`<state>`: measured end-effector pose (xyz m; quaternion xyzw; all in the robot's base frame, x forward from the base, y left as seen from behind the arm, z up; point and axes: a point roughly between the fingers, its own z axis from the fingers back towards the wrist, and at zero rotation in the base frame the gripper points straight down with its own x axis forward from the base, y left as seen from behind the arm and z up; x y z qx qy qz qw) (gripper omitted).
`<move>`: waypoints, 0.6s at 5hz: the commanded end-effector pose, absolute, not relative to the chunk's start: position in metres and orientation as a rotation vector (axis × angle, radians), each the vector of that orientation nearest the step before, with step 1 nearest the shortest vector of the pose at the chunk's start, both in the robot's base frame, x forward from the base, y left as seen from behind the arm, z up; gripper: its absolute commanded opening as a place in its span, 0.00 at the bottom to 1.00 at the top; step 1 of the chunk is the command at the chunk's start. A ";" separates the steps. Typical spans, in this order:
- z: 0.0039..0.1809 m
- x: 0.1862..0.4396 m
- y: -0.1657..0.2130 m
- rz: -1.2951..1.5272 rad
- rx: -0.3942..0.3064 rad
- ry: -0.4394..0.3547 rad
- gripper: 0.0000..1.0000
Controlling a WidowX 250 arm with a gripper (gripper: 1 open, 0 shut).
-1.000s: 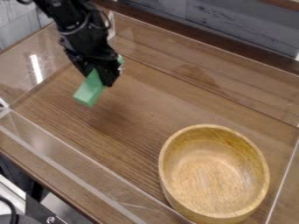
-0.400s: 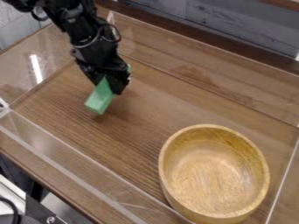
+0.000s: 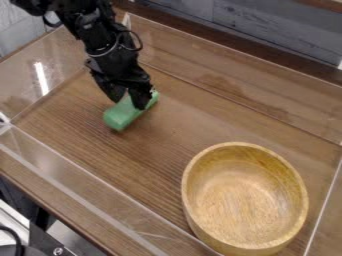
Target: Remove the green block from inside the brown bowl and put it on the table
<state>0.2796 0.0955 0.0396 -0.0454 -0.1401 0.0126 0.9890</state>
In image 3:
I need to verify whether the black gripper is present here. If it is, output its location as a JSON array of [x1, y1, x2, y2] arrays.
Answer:
[[85, 47, 152, 110]]

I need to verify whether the green rectangular block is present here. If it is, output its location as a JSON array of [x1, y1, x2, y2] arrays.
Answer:
[[102, 90, 158, 131]]

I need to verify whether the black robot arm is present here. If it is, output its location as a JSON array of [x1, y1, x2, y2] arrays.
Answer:
[[9, 0, 152, 110]]

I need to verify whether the brown wooden bowl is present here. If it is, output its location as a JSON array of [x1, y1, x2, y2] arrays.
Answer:
[[181, 142, 308, 256]]

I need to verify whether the clear acrylic tray wall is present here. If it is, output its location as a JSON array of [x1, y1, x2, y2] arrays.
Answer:
[[0, 13, 342, 256]]

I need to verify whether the black cable bottom left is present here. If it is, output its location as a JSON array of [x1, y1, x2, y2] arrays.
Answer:
[[0, 224, 24, 256]]

